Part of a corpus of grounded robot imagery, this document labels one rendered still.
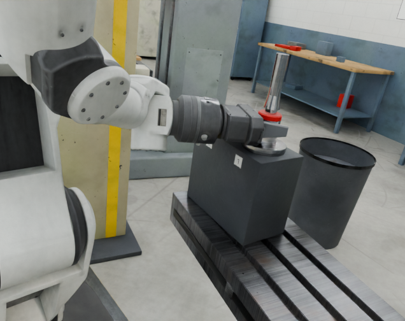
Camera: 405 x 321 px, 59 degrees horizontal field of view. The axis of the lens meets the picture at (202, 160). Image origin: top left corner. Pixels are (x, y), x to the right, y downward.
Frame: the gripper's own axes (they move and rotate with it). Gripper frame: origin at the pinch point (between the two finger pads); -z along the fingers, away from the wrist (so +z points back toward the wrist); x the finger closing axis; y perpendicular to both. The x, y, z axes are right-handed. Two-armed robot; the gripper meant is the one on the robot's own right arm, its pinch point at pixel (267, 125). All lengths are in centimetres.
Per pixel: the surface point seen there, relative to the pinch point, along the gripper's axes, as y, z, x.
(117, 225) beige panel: 106, 26, 117
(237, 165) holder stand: 7.8, 5.4, -2.5
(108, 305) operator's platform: 76, 29, 29
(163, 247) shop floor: 116, -2, 110
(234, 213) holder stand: 18.1, 4.7, -3.9
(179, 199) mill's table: 23.5, 13.4, 10.6
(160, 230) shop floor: 116, -2, 127
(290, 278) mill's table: 23.4, -3.5, -17.2
